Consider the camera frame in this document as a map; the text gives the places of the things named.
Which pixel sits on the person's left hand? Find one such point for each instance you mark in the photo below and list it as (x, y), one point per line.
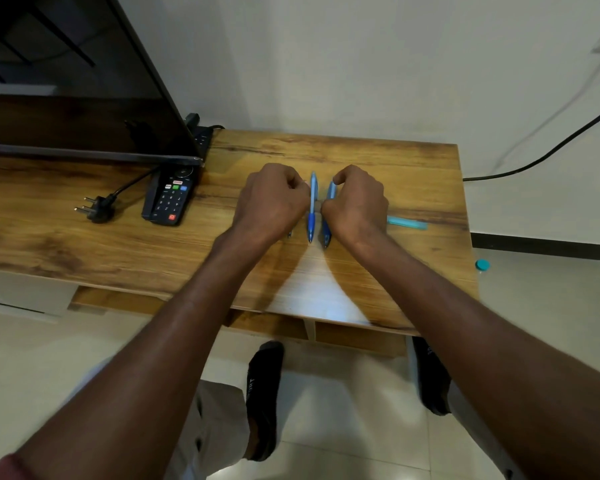
(270, 204)

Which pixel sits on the person's right hand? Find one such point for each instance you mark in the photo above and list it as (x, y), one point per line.
(357, 204)

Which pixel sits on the teal lead refill tube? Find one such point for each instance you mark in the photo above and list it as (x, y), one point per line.
(407, 223)

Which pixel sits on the person's right forearm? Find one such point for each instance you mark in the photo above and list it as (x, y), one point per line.
(500, 354)

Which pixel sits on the person's left forearm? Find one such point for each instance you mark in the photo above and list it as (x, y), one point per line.
(130, 379)

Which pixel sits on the person's left black sock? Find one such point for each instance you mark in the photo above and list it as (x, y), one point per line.
(264, 394)

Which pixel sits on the person's black sock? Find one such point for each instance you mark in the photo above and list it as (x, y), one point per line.
(432, 379)
(264, 394)

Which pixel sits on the person's right black sock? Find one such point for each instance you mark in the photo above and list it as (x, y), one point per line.
(432, 379)

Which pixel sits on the person's left grey trouser leg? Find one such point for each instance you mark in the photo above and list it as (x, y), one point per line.
(215, 424)

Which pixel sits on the person's grey trouser leg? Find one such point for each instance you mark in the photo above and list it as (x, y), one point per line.
(475, 429)
(215, 424)

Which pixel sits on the person's right grey trouser leg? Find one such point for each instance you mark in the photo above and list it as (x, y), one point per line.
(475, 429)

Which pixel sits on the black power strip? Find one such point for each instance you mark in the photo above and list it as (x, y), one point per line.
(202, 137)

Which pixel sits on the black remote control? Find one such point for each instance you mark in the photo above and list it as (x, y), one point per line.
(170, 197)

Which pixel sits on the teal bottle cap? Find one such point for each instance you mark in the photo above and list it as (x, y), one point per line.
(482, 265)

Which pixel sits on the black television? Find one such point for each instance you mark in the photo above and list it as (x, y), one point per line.
(80, 104)

